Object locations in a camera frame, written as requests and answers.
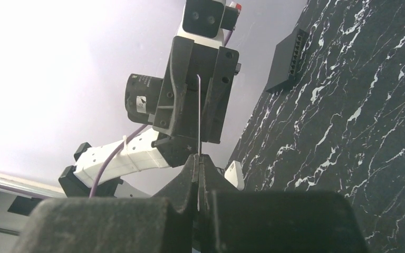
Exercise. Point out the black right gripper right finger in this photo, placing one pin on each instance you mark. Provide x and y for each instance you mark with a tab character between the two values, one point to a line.
231	220

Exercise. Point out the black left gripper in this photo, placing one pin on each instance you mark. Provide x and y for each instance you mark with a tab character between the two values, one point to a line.
188	104

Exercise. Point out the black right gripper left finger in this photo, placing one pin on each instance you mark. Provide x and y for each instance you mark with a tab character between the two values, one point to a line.
161	223

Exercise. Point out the black credit card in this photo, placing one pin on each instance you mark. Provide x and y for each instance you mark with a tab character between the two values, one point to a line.
199	115

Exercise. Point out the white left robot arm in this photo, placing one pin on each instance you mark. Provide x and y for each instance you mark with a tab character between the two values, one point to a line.
99	170

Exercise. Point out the white card near left base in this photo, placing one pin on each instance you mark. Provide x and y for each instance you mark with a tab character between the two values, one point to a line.
234	175

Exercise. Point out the black block far left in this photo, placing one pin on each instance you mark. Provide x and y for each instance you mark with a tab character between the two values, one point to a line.
286	62

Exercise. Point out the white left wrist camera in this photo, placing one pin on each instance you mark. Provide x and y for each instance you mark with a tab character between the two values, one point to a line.
209	23

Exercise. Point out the aluminium left side rail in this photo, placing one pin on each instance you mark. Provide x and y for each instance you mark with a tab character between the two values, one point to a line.
28	188

